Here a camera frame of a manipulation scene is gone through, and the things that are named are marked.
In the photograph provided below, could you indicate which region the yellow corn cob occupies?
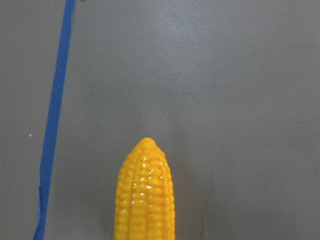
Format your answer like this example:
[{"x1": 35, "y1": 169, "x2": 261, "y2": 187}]
[{"x1": 113, "y1": 137, "x2": 176, "y2": 240}]

